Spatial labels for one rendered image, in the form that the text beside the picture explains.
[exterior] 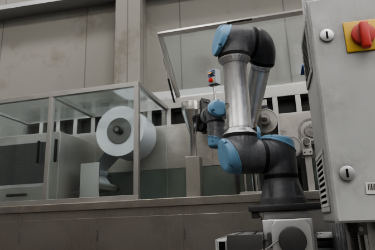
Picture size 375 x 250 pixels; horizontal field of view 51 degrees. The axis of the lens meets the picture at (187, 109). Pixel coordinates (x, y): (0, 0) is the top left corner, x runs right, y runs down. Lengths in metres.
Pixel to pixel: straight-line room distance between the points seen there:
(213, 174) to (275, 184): 1.39
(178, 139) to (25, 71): 3.01
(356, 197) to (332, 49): 0.30
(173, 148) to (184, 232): 0.85
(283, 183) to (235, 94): 0.33
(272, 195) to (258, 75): 0.46
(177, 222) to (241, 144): 0.92
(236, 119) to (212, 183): 1.40
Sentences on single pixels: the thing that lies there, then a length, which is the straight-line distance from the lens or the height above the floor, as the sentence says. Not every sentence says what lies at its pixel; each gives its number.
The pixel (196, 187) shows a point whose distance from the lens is 2.43.
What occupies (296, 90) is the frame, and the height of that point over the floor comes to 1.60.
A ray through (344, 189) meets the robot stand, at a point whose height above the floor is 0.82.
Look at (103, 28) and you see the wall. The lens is 5.08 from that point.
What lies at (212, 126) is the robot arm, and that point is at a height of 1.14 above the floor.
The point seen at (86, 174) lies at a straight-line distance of 2.40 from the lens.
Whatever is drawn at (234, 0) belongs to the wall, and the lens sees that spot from 4.79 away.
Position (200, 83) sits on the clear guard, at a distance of 2.81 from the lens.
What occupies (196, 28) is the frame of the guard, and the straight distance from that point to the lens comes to 2.60.
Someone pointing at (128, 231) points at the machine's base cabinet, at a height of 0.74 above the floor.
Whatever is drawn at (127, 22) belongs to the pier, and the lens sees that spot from 4.68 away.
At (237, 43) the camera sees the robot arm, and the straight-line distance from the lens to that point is 1.40.
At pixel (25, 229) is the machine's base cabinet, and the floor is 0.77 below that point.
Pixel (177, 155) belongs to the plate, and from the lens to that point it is 2.77.
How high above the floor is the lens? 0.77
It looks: 16 degrees up
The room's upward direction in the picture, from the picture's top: 2 degrees counter-clockwise
